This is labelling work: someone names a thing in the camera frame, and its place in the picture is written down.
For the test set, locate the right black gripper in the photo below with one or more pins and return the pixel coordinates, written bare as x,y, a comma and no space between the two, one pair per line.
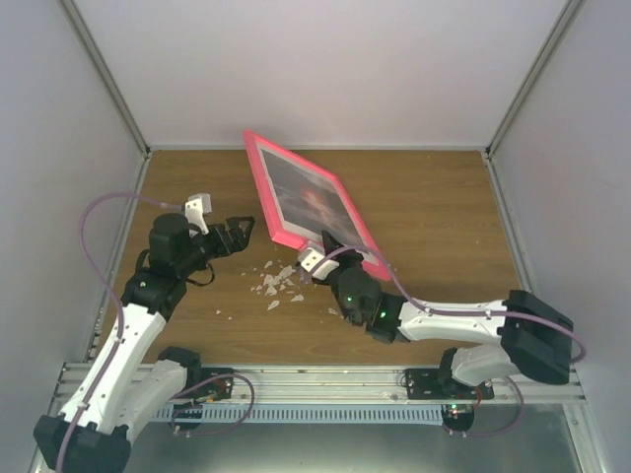
348,254

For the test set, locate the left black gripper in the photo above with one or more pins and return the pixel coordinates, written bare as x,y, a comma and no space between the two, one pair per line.
238,242

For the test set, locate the pink photo frame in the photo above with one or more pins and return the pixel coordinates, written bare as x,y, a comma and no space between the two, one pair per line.
254,143

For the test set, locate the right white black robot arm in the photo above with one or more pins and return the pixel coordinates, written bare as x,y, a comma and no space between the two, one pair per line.
520,334

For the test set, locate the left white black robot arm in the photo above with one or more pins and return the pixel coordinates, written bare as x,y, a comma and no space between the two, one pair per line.
95,430

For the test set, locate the sunset photo print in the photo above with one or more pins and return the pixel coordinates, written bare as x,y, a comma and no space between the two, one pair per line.
308,202

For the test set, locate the white debris pile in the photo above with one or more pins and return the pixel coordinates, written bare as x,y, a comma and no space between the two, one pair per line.
277,284

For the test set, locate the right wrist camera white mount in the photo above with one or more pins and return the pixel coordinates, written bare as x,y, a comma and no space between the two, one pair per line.
312,260

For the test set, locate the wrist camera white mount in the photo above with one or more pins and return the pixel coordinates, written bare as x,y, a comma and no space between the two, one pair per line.
196,208
312,260

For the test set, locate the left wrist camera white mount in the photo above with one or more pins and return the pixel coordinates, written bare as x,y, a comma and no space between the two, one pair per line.
196,208

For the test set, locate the aluminium front rail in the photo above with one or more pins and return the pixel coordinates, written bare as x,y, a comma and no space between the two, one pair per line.
336,385

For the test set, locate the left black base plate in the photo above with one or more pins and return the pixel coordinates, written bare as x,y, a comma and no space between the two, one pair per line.
216,390

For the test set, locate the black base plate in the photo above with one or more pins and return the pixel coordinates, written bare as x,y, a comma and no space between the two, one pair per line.
429,384
216,390

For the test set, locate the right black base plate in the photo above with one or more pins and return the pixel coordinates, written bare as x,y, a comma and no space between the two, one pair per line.
429,384

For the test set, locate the grey slotted cable duct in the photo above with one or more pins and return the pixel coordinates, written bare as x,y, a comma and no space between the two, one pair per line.
316,414

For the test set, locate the left aluminium corner post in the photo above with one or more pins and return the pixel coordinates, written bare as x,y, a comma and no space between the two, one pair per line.
94,54

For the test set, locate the aluminium corner post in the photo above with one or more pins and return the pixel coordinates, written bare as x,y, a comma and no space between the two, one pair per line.
94,54
564,21

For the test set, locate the right aluminium corner post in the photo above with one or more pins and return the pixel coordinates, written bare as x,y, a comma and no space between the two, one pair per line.
564,21

